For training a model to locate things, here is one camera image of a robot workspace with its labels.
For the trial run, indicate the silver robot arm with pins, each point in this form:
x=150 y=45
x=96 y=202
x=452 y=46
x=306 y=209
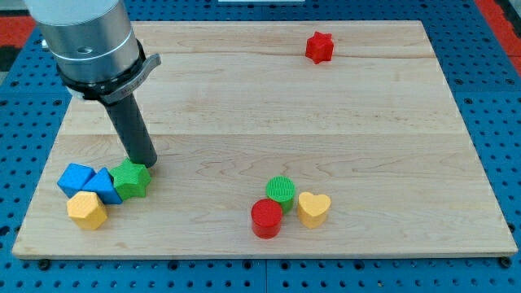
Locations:
x=94 y=46

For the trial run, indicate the red star block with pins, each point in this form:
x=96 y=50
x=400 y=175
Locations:
x=319 y=47

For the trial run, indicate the green star block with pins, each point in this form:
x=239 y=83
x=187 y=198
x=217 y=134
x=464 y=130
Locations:
x=130 y=180

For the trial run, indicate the wooden board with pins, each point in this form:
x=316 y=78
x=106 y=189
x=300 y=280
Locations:
x=234 y=104

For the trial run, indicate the green cylinder block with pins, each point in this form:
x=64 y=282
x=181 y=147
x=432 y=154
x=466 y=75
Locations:
x=281 y=190

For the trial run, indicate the red cylinder block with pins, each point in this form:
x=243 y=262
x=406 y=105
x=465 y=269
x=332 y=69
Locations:
x=266 y=217

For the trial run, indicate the yellow heart block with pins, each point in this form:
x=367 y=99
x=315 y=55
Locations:
x=312 y=209

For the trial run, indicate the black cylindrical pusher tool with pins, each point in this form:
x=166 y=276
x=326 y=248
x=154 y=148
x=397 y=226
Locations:
x=127 y=120

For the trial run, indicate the blue triangle block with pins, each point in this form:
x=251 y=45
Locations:
x=102 y=184

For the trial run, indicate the yellow hexagon block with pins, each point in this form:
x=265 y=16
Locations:
x=87 y=210

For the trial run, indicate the blue cube block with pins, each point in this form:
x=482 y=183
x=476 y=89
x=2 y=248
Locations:
x=74 y=177

